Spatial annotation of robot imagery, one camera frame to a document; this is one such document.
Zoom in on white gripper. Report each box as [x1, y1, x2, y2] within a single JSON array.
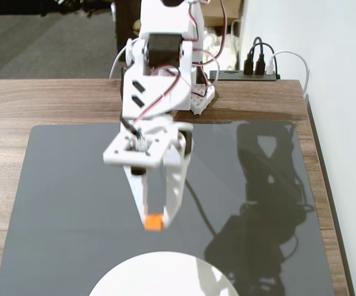
[[123, 121, 195, 228]]

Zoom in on orange lego block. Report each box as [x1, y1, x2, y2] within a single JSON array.
[[144, 212, 164, 231]]

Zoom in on white round plate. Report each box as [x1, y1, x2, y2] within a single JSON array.
[[88, 251, 239, 296]]

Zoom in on dark grey mat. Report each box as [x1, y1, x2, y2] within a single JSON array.
[[0, 120, 336, 296]]

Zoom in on black power strip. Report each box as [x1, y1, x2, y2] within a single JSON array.
[[210, 70, 281, 81]]

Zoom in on white plastic bag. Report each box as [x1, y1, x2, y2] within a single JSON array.
[[204, 26, 240, 72]]

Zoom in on dark brown cabinet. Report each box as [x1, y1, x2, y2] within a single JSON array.
[[113, 0, 144, 62]]

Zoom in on brown cardboard box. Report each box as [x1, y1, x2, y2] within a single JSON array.
[[202, 0, 244, 27]]

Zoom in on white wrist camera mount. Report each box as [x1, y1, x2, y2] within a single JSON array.
[[103, 123, 179, 177]]

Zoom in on black camera cable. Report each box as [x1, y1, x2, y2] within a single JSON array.
[[118, 112, 142, 136]]

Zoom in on red white servo wire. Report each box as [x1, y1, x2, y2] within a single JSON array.
[[190, 0, 230, 67], [131, 66, 185, 130], [196, 51, 220, 91]]

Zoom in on thin white cable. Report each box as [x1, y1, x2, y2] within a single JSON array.
[[109, 38, 142, 80]]

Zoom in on white plug with cable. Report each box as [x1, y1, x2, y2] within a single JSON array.
[[265, 50, 310, 99]]

